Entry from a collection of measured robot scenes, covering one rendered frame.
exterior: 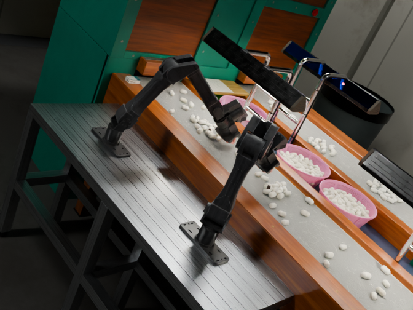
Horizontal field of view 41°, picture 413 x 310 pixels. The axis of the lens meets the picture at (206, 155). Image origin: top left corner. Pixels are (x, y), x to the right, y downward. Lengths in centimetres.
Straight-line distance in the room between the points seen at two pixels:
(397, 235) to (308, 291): 75
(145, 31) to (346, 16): 276
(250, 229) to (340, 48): 329
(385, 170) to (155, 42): 125
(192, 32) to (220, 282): 140
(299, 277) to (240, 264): 20
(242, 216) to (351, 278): 42
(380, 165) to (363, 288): 42
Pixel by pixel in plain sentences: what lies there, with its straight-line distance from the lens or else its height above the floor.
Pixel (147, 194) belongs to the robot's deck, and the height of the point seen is 67.
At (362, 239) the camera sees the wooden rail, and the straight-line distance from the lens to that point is 221.
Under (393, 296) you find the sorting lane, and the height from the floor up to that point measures 74.
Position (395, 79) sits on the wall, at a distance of 481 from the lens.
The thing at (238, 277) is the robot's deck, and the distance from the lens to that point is 182.
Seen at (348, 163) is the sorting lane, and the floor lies 74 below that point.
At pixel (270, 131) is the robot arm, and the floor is 111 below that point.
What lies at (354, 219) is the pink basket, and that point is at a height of 75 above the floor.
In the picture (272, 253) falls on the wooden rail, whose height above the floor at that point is 72.
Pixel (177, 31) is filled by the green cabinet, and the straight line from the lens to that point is 272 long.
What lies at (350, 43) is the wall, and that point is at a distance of 503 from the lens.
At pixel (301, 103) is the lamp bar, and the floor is 108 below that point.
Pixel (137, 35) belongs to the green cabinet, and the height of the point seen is 95.
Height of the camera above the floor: 173
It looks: 26 degrees down
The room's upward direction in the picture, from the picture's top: 24 degrees clockwise
